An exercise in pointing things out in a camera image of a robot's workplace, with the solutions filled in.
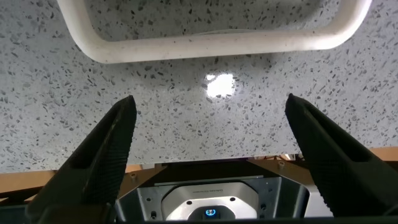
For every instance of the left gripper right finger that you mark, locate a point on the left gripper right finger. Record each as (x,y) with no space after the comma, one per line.
(339,177)

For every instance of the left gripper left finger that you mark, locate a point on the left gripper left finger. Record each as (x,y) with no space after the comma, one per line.
(102,168)

